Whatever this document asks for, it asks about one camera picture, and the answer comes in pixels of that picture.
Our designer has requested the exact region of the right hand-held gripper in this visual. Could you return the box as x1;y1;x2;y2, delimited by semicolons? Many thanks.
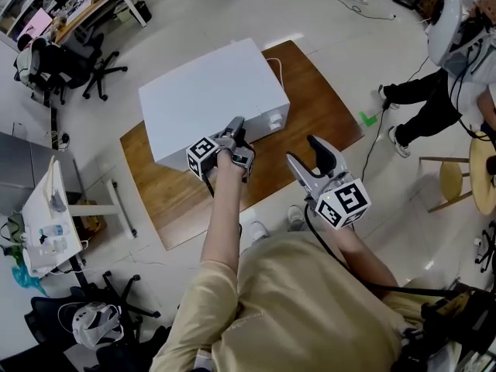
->
285;134;373;231

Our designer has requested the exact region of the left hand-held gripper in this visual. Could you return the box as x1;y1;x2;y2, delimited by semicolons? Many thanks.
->
185;115;257;184

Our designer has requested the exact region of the white microwave door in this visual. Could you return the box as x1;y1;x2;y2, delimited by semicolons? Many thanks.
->
153;117;269;174

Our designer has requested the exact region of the white microwave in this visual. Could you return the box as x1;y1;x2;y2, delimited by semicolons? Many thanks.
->
138;37;291;174

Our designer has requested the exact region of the person's left forearm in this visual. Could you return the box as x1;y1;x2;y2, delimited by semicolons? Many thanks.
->
198;142;253;273

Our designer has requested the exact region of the person's right forearm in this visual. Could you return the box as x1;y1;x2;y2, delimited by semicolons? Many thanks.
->
328;222;400;291

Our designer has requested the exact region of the person's white shoe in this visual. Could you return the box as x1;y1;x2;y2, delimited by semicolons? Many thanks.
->
287;205;306;225
250;220;269;241

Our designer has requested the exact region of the wooden stool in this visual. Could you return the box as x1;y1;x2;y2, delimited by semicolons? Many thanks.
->
419;155;474;214

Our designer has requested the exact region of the person's beige shirt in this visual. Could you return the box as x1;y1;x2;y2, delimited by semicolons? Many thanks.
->
150;231;427;372

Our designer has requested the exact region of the black waste bin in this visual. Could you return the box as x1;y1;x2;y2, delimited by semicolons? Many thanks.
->
133;0;153;24

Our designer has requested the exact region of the black office chair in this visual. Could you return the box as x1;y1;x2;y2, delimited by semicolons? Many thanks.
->
61;32;129;102
23;270;162;366

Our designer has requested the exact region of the round wooden table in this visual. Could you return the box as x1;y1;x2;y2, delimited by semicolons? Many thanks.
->
467;131;496;217

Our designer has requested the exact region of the yellow bag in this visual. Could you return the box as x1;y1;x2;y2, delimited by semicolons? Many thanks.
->
72;198;109;235

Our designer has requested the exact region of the black power strip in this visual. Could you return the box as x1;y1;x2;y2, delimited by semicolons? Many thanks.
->
48;106;71;150

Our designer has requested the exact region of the long wooden desk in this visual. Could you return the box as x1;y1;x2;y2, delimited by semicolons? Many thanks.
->
0;0;149;45

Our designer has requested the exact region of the black chair base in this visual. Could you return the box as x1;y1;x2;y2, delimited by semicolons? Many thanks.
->
474;220;496;275

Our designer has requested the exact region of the white folding table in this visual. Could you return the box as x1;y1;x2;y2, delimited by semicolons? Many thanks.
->
20;154;138;279

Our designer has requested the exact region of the black waist gear pack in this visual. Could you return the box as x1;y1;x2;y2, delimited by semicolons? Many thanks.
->
397;279;496;372

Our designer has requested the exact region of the grey metal cabinet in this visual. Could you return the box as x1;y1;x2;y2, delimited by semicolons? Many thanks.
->
0;131;84;217

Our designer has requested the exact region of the pink laptop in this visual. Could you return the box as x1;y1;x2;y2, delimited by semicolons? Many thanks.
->
16;7;54;41

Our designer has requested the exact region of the teal plastic bag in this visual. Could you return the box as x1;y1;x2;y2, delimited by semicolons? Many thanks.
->
11;264;50;297

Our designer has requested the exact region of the black floor cable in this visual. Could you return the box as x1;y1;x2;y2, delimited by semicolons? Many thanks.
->
360;98;390;188

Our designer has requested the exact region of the black gripper strap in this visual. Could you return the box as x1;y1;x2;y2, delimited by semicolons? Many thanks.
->
201;167;215;198

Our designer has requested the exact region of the white microwave power cable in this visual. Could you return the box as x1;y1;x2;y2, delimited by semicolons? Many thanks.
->
265;57;287;91

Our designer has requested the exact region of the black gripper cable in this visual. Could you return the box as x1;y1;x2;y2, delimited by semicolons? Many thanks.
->
303;202;468;298

